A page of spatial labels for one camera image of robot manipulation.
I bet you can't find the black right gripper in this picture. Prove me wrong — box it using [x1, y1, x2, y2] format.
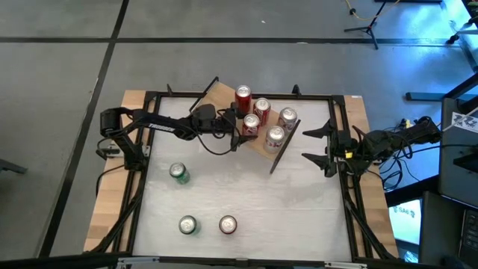
[302, 119, 356, 179]

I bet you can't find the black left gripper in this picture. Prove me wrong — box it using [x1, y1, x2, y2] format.
[208, 101, 259, 152]

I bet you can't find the red Coca-Cola can dark figure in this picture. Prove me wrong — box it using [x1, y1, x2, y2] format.
[241, 113, 261, 142]

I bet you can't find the red Coca-Cola original taste can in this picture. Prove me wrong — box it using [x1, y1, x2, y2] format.
[252, 97, 272, 127]

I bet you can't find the red Coke Zero can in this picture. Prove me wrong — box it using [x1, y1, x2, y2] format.
[218, 214, 238, 235]
[234, 84, 253, 115]

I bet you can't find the silver Diet Coke can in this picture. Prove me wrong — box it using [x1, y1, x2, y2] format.
[278, 107, 299, 132]
[264, 125, 286, 155]

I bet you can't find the green Sprite can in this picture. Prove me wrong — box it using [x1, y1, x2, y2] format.
[168, 161, 191, 185]
[178, 214, 202, 236]

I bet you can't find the wooden shelf rack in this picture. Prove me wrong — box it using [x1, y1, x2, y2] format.
[188, 76, 302, 175]

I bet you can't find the light wooden table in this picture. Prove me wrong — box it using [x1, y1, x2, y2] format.
[84, 91, 399, 269]

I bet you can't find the computer screen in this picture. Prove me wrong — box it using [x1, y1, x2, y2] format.
[388, 197, 423, 246]

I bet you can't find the black desk leg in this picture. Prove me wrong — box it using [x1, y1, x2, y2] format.
[405, 72, 478, 102]

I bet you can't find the black tripod stand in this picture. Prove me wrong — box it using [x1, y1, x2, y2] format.
[343, 0, 389, 51]

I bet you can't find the dark desk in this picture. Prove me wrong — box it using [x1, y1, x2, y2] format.
[438, 96, 478, 208]

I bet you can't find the white printed paper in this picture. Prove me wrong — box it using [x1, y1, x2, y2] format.
[450, 110, 478, 135]

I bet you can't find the black desk unit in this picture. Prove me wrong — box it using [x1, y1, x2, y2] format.
[418, 190, 478, 269]

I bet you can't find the black keyboard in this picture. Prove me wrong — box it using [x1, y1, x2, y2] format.
[459, 208, 478, 268]

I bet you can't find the office chair base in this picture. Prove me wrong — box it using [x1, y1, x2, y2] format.
[446, 14, 478, 45]

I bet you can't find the black stand foot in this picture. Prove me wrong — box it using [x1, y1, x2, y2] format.
[0, 158, 29, 176]

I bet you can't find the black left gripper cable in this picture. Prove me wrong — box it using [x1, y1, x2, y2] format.
[192, 108, 240, 156]

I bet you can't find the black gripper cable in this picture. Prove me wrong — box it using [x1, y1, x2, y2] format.
[350, 126, 415, 191]
[192, 108, 240, 156]

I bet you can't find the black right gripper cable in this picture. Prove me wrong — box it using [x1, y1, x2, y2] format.
[350, 126, 415, 191]

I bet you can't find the yellow cable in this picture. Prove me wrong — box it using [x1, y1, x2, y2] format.
[344, 0, 401, 22]

